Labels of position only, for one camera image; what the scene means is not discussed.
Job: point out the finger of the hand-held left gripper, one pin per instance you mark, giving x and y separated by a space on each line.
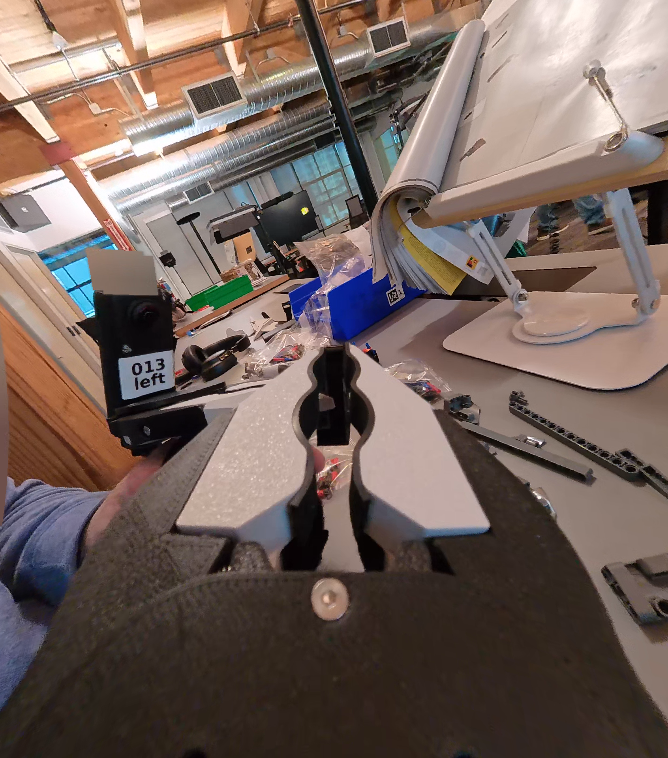
221 413

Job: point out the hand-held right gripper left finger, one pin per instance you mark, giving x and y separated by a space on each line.
251 468

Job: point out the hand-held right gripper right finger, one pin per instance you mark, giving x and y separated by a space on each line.
417 468

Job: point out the black plate assembly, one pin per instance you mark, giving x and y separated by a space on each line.
334 426

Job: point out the long dark grey lego plate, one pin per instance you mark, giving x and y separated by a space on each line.
523 447

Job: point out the person's left hand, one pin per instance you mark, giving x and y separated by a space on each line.
124 482

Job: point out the black headphones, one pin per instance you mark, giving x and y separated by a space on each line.
215 367

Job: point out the clear bag with grey tool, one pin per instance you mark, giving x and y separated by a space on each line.
275 358

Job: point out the zip bag of red pins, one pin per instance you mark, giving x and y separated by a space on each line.
328 477

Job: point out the zip bag of multicoloured parts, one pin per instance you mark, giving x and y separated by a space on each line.
423 382

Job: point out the green plastic bins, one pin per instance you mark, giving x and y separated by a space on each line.
221 293

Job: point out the white toy plane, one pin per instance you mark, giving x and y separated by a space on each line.
263 325

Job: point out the black pole stand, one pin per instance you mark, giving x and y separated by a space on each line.
198 248

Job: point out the black studio light panel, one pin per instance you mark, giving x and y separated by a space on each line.
233 228

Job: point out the long dark grey holed beam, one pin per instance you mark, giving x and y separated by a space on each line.
582 438

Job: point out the blue plastic bin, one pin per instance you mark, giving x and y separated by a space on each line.
357 308

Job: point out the crumpled clear plastic bag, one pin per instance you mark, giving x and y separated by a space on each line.
334 266

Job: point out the large black screen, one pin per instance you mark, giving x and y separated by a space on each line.
286 216

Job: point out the pile of dark grey pieces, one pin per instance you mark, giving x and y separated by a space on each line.
648 586

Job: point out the black steel column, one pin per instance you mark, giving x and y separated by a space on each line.
334 89

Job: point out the white and wooden book stand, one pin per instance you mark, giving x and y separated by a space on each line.
636 151

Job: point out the open instruction booklet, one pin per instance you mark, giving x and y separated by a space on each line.
547 89

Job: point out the grey wall box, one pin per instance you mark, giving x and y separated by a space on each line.
26 213

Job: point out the silver ventilation duct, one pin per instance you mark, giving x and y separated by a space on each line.
221 154

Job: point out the silver duct with vents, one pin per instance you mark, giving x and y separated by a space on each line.
286 89

